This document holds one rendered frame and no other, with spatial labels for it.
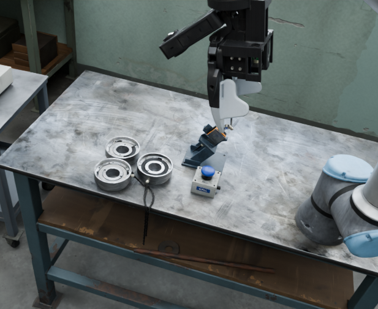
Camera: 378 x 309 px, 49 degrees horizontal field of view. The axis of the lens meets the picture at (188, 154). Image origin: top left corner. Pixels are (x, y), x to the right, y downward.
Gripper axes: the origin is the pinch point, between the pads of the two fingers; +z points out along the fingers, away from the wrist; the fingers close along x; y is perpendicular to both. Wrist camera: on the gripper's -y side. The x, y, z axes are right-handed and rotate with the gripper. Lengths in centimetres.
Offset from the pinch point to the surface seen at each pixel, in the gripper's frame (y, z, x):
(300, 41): -20, 64, 190
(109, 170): -43, 36, 18
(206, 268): -16, 70, 19
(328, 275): 20, 79, 35
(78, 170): -52, 36, 15
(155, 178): -29, 38, 21
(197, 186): -18, 41, 24
